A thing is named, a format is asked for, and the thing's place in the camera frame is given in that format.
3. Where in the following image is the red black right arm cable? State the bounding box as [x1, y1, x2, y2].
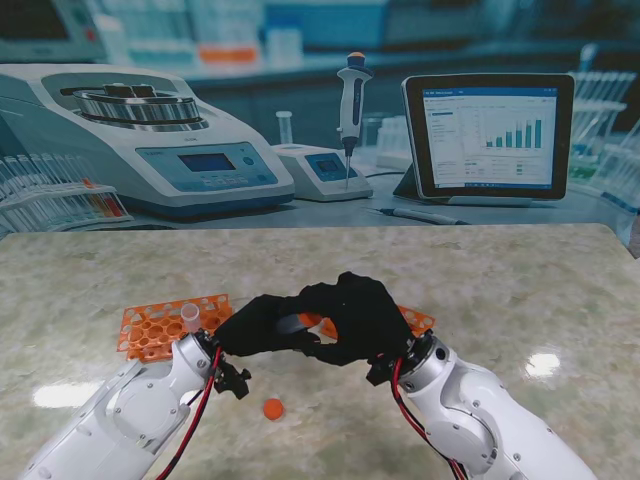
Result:
[390, 357, 469, 480]

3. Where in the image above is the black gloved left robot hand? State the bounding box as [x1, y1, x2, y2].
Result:
[214, 294, 321, 359]

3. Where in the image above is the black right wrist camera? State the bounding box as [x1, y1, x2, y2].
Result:
[364, 352, 401, 387]

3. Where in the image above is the red black arm cable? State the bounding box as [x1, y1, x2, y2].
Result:
[390, 357, 469, 480]
[154, 347, 225, 480]

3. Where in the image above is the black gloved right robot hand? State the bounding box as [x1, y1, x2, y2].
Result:
[298, 271, 414, 368]

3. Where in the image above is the printed laboratory backdrop banner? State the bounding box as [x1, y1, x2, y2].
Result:
[0, 0, 640, 259]

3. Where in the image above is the red black left arm cable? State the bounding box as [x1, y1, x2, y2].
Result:
[154, 347, 225, 480]

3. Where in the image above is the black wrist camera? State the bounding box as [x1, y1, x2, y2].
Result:
[364, 352, 401, 387]
[214, 359, 252, 400]

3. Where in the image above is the orange test tube rack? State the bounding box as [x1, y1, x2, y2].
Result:
[319, 303, 435, 342]
[117, 294, 234, 362]

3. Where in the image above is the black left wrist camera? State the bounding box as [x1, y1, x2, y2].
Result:
[214, 359, 252, 400]

